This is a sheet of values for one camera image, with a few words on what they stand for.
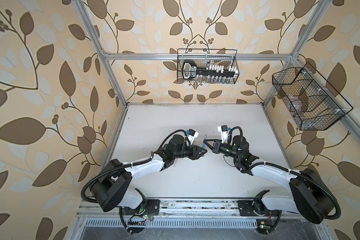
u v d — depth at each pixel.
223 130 0.74
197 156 0.72
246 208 0.73
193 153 0.71
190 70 0.83
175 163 0.67
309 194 0.42
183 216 0.72
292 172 0.47
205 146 0.79
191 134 0.73
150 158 0.56
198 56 0.91
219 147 0.71
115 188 0.43
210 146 0.77
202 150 0.77
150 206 0.74
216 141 0.74
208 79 0.88
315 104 0.72
